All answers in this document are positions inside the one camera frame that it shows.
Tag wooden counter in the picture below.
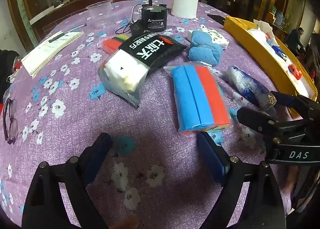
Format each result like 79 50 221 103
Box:
29 0 147 42

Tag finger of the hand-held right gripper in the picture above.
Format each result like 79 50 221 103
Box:
236 107 300 144
271 91 320 119

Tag dark jacket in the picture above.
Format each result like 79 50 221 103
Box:
0 49 20 97

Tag purple frame eyeglasses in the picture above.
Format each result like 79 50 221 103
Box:
2 97 19 145

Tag black and silver pen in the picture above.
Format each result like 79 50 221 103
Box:
49 23 87 43

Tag white plastic bag red print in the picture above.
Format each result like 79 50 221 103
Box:
246 18 282 53

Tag white printed tissue packet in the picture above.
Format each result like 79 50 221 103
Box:
187 28 230 50

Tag black electric motor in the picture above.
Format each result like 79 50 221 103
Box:
141 0 168 32

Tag purple floral tablecloth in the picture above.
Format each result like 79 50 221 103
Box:
0 0 308 229

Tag light blue towel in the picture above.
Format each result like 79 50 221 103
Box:
188 30 224 66

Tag white paper notepad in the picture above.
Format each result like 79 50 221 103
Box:
21 30 85 78

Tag small blue and white bag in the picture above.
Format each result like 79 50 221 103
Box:
271 45 287 60

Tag white plastic jar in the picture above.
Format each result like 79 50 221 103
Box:
171 0 200 19

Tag blue and orange cloth pack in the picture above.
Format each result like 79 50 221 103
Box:
164 61 233 134

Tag black phone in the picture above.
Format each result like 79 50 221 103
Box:
207 13 227 29

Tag blue and white plastic bag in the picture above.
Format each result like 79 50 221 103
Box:
226 65 278 117

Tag clear plastic cup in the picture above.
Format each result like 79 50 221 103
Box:
86 0 113 23

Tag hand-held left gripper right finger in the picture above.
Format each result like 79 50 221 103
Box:
197 131 287 229

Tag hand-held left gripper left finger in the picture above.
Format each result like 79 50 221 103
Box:
22 132 113 229

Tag black label cotton pad bag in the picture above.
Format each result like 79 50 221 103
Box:
98 33 188 109

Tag red yellow green cloth pack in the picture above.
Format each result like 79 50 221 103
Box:
102 34 132 53

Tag yellow cardboard box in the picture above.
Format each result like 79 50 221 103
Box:
223 16 317 119

